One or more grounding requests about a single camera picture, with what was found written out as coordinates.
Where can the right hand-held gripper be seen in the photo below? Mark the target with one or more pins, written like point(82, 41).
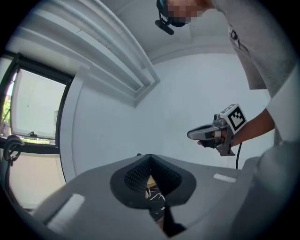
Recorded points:
point(234, 119)

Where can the person's right forearm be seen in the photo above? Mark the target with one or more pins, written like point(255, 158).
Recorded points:
point(253, 129)

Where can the yellow tray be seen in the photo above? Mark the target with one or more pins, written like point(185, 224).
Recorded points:
point(151, 182)

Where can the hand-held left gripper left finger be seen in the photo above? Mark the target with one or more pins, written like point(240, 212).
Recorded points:
point(93, 199)

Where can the dark framed window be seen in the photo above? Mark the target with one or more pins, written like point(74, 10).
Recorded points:
point(42, 68)

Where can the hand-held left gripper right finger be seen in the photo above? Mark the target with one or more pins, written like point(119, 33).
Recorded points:
point(206, 199)

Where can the black head camera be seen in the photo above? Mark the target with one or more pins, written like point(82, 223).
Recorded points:
point(164, 26)

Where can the person's grey shirt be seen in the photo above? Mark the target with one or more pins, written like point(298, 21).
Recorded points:
point(257, 47)

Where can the person's head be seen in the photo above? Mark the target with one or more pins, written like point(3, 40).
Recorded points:
point(180, 14)

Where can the black marble round table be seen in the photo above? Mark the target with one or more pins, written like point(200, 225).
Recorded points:
point(155, 201)

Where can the person's right hand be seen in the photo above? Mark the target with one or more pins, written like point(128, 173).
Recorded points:
point(223, 136)

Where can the white roller blind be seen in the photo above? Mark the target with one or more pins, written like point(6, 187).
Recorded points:
point(37, 105)

